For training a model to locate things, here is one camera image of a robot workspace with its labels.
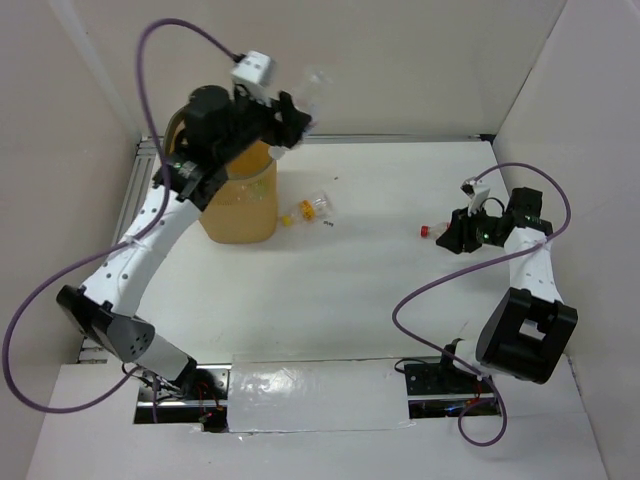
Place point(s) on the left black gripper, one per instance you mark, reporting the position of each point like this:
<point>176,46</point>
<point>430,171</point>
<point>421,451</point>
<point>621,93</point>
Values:
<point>288,117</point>

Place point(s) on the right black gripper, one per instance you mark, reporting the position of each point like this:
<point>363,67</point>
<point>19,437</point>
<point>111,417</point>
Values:
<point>461,223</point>

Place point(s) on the red cap cola bottle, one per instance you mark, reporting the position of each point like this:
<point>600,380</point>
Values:
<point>434,231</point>

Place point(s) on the green plastic bottle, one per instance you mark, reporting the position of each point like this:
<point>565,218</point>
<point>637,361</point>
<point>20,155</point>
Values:
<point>256,192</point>

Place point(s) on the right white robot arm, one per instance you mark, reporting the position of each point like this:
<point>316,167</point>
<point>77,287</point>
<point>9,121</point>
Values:
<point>531,326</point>

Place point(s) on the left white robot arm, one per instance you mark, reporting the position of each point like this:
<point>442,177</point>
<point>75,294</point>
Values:
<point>163,358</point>

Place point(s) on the yellow mesh waste bin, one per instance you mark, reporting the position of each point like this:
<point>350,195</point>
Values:
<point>226,216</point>

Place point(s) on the clear bottle orange cap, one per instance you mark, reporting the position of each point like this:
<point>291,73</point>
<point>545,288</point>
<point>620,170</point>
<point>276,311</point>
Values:
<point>308,210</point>

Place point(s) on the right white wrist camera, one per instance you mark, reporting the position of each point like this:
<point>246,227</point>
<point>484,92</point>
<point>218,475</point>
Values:
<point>477,192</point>

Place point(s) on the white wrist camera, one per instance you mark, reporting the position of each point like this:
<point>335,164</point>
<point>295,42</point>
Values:
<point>477,192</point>
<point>252,76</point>

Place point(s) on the aluminium frame rail back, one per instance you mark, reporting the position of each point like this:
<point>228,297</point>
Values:
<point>397,138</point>

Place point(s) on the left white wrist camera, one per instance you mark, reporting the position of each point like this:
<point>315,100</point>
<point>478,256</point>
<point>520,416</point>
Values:
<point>252,76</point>

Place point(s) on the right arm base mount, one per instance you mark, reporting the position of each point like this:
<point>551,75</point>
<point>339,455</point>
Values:
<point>436,388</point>

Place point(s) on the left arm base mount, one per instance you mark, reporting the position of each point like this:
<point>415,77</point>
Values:
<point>202,402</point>

